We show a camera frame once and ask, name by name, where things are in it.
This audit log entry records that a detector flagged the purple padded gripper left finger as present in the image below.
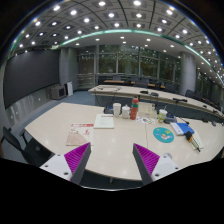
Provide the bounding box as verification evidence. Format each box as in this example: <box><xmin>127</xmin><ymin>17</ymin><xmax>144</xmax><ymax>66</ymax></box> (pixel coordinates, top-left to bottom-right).
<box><xmin>64</xmin><ymin>143</ymin><xmax>91</xmax><ymax>185</ymax></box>

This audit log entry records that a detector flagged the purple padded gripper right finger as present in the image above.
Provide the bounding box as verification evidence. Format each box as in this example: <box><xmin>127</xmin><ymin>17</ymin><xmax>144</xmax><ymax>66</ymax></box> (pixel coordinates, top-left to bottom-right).
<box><xmin>133</xmin><ymin>143</ymin><xmax>160</xmax><ymax>185</ymax></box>

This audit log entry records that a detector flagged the round blue mouse pad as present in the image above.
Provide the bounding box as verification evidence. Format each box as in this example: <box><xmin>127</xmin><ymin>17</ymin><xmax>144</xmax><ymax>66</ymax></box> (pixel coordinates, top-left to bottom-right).
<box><xmin>153</xmin><ymin>127</ymin><xmax>174</xmax><ymax>143</ymax></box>

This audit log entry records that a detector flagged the red patterned magazine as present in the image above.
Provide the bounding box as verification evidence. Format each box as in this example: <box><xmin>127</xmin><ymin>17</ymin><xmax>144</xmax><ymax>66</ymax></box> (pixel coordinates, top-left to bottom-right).
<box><xmin>66</xmin><ymin>123</ymin><xmax>93</xmax><ymax>146</ymax></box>

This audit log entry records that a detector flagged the colourful sticker sheet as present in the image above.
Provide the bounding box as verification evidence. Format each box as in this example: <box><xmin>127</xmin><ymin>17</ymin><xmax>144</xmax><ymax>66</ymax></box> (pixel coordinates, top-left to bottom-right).
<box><xmin>136</xmin><ymin>116</ymin><xmax>155</xmax><ymax>125</ymax></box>

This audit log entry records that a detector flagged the black office chair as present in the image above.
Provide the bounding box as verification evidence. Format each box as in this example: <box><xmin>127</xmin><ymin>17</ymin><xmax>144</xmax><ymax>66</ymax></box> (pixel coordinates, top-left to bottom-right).
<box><xmin>2</xmin><ymin>127</ymin><xmax>53</xmax><ymax>167</ymax></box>

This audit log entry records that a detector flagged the white booklet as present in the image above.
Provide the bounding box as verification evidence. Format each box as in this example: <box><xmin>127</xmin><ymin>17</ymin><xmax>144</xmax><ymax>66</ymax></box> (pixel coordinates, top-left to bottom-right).
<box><xmin>94</xmin><ymin>114</ymin><xmax>114</xmax><ymax>129</ymax></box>

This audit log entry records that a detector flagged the blue notebook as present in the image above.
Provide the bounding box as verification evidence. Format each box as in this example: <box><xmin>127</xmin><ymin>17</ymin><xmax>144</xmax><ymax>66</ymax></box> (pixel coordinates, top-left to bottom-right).
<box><xmin>171</xmin><ymin>123</ymin><xmax>194</xmax><ymax>136</ymax></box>

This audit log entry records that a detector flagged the black and yellow tool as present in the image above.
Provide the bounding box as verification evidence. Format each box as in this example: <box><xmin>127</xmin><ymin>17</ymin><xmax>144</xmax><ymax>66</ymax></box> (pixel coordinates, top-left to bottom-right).
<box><xmin>185</xmin><ymin>131</ymin><xmax>201</xmax><ymax>152</ymax></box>

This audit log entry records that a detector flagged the green drink cup with straw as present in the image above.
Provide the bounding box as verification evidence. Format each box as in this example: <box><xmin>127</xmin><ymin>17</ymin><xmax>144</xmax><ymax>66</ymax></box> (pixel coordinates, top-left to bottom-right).
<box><xmin>158</xmin><ymin>108</ymin><xmax>167</xmax><ymax>123</ymax></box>

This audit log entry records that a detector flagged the red water bottle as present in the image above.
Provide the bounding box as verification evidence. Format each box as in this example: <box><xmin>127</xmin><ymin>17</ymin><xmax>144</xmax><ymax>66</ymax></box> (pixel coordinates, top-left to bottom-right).
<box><xmin>130</xmin><ymin>98</ymin><xmax>139</xmax><ymax>120</ymax></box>

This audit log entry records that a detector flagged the white lidded mug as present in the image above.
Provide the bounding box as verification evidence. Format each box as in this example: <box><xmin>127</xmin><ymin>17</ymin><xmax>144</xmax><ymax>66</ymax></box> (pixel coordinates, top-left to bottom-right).
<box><xmin>122</xmin><ymin>105</ymin><xmax>130</xmax><ymax>119</ymax></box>

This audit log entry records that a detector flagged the desk microphone base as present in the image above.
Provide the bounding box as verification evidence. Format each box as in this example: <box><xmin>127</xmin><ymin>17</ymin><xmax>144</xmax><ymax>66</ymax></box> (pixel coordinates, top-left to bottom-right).
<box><xmin>104</xmin><ymin>89</ymin><xmax>120</xmax><ymax>114</ymax></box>

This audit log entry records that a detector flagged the white paper cup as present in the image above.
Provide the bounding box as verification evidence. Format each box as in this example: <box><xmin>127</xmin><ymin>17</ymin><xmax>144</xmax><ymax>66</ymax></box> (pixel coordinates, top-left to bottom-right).
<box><xmin>113</xmin><ymin>103</ymin><xmax>121</xmax><ymax>117</ymax></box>

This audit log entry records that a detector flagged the long curved conference table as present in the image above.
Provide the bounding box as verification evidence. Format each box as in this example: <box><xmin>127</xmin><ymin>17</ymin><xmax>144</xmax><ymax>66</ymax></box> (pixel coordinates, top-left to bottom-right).
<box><xmin>89</xmin><ymin>85</ymin><xmax>224</xmax><ymax>121</ymax></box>

